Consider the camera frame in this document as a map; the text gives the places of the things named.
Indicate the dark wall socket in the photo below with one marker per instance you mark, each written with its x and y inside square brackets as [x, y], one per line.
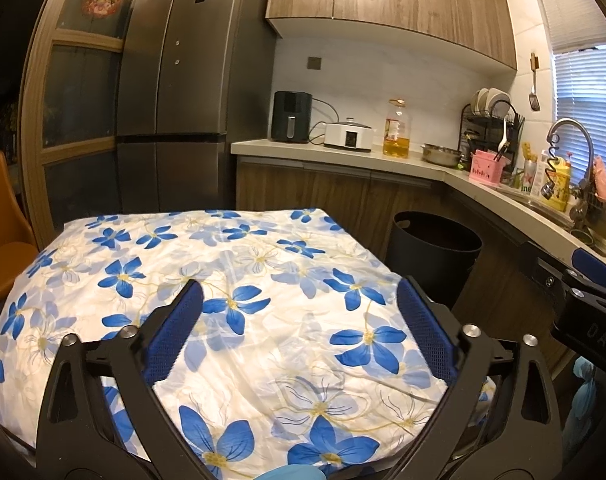
[314, 62]

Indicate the window blind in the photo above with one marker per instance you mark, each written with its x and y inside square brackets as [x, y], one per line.
[583, 85]

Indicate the yellow detergent bottle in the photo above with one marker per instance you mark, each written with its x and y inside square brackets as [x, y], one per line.
[562, 185]

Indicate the black air fryer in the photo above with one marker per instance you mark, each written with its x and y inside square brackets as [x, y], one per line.
[290, 117]

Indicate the white electric cooker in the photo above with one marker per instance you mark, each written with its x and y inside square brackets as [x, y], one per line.
[348, 137]

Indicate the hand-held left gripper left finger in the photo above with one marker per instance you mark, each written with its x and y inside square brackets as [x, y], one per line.
[175, 332]

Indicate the steel bowl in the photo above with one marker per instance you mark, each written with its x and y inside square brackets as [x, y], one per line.
[440, 155]

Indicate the person's right hand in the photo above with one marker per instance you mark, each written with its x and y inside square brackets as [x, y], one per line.
[585, 395]

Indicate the steel faucet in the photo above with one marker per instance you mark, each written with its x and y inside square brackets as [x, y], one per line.
[573, 122]

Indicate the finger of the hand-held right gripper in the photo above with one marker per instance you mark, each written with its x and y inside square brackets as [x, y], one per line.
[590, 265]
[543, 265]

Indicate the orange chair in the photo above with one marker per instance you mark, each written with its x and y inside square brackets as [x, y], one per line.
[3, 200]

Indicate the wooden glass door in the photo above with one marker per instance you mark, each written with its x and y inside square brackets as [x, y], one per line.
[78, 95]

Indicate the steel sink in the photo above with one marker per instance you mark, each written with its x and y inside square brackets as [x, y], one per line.
[538, 205]

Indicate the white bowl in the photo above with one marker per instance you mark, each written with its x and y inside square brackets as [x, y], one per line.
[498, 97]

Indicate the blue floral tablecloth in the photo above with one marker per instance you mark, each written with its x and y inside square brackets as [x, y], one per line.
[283, 270]

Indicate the cooking oil bottle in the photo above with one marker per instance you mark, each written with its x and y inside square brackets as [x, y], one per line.
[397, 135]

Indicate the white plate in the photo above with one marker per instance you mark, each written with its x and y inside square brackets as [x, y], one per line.
[480, 102]

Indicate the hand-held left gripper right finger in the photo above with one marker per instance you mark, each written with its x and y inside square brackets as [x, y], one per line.
[428, 332]

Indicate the white spoon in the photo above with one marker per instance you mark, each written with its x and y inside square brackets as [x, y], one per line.
[503, 135]

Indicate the black round bin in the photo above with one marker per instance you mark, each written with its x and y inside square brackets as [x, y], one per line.
[433, 265]

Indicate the pink utensil holder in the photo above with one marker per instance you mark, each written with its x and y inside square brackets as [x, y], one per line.
[488, 167]

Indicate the yellow kitchen utensil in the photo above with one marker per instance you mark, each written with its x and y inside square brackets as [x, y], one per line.
[528, 151]

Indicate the grey refrigerator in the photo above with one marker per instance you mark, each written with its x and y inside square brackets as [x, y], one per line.
[193, 70]

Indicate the wooden wall cabinet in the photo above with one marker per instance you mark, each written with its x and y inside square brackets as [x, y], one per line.
[398, 5]

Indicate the white drink can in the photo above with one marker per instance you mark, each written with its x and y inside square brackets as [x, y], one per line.
[529, 180]

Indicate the kitchen counter with wooden cabinets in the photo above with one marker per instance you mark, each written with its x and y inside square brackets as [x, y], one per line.
[308, 185]

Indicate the black dish rack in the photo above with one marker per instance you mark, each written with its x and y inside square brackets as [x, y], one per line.
[483, 132]

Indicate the hanging metal spatula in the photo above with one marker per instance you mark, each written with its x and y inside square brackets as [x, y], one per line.
[533, 100]

